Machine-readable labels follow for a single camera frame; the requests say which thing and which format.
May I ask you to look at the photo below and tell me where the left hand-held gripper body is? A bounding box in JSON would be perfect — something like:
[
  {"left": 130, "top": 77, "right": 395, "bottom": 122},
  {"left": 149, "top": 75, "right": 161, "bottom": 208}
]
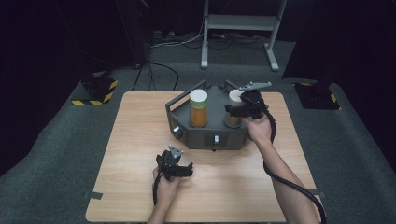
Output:
[{"left": 155, "top": 145, "right": 185, "bottom": 182}]

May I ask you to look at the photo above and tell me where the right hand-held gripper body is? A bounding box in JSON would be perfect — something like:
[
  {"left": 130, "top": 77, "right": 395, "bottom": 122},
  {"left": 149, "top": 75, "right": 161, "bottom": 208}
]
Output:
[{"left": 238, "top": 81, "right": 273, "bottom": 121}]

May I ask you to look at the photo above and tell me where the grey jar with cream lid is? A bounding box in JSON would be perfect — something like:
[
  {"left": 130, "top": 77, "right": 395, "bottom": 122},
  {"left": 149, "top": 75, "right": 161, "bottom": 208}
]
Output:
[{"left": 223, "top": 89, "right": 248, "bottom": 129}]

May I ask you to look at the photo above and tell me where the black corner rack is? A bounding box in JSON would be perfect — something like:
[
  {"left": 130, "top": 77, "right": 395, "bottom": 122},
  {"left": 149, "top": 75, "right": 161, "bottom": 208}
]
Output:
[{"left": 164, "top": 78, "right": 266, "bottom": 153}]

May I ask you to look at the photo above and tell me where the orange jar with white lid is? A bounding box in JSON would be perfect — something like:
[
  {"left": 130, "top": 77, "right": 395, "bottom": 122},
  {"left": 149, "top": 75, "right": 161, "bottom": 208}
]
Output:
[{"left": 189, "top": 89, "right": 209, "bottom": 129}]

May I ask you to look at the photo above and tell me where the person's left hand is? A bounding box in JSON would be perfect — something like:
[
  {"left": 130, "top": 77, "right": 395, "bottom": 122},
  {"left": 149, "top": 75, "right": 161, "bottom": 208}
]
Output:
[{"left": 151, "top": 167, "right": 182, "bottom": 209}]

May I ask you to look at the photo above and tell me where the person's right hand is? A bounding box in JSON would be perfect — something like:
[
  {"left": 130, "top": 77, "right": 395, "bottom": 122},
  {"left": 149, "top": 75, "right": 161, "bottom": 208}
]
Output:
[{"left": 240, "top": 111, "right": 274, "bottom": 147}]

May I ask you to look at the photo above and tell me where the yellow black striped base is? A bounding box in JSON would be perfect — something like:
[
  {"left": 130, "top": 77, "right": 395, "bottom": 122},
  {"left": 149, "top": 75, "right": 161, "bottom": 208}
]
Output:
[
  {"left": 70, "top": 70, "right": 120, "bottom": 106},
  {"left": 292, "top": 81, "right": 341, "bottom": 111}
]

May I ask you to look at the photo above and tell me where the grey tape piece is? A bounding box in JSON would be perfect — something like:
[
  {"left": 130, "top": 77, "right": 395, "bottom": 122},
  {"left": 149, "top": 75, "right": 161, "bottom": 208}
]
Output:
[
  {"left": 307, "top": 188, "right": 327, "bottom": 200},
  {"left": 82, "top": 190, "right": 104, "bottom": 201}
]

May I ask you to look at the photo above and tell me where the grey metal stand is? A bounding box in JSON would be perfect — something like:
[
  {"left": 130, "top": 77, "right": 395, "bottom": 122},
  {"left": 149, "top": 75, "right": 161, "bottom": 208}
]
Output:
[{"left": 200, "top": 0, "right": 288, "bottom": 72}]

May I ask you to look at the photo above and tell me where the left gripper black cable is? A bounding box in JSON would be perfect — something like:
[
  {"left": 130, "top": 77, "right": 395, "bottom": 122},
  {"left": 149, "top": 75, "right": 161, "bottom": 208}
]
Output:
[{"left": 151, "top": 171, "right": 163, "bottom": 207}]

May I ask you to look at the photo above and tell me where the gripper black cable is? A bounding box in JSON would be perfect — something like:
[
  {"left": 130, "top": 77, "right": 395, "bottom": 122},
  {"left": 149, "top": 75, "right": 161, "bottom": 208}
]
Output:
[
  {"left": 151, "top": 171, "right": 163, "bottom": 207},
  {"left": 262, "top": 109, "right": 328, "bottom": 224}
]

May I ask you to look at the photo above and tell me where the black floor cable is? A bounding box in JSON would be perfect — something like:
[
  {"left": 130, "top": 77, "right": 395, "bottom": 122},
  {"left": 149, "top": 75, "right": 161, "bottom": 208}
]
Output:
[{"left": 130, "top": 60, "right": 180, "bottom": 92}]

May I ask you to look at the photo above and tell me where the bundle of floor cables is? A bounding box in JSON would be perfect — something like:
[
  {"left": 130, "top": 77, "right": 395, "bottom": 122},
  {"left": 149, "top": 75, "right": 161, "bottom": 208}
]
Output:
[{"left": 150, "top": 29, "right": 273, "bottom": 51}]

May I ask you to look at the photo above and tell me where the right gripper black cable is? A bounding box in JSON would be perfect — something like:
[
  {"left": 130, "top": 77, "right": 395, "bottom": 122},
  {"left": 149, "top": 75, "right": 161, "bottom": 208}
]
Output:
[{"left": 262, "top": 109, "right": 328, "bottom": 224}]

